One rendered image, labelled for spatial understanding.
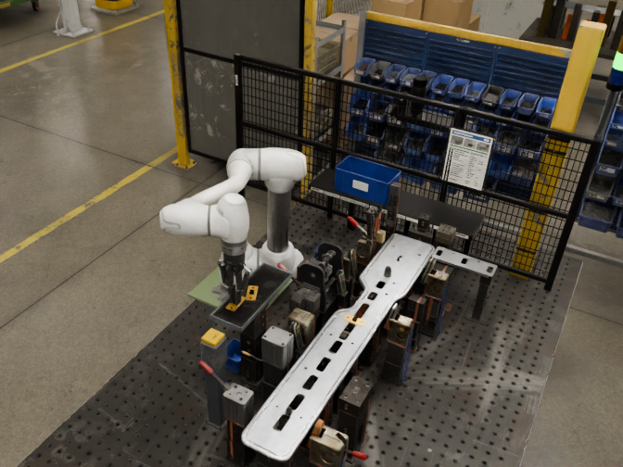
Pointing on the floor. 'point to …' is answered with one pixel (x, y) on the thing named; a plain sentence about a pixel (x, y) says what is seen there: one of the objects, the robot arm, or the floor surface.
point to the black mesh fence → (401, 151)
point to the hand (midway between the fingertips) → (235, 295)
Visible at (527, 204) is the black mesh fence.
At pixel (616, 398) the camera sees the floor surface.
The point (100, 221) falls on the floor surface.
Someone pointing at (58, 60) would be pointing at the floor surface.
